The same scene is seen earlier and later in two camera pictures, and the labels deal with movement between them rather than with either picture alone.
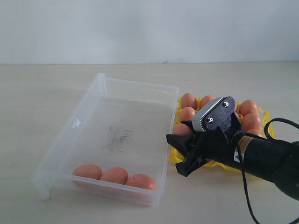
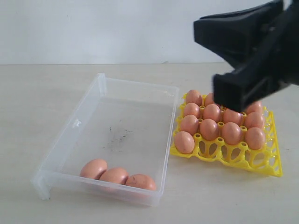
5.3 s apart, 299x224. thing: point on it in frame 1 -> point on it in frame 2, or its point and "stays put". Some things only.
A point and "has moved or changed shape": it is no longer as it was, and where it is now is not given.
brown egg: (115, 174) stays put
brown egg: (248, 107) has moved or changed shape
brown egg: (204, 100) has moved or changed shape
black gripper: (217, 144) -> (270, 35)
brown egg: (89, 171) has moved or changed shape
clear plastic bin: (113, 144) stays put
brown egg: (188, 100) -> (193, 96)
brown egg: (187, 114) has moved or changed shape
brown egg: (141, 180) stays put
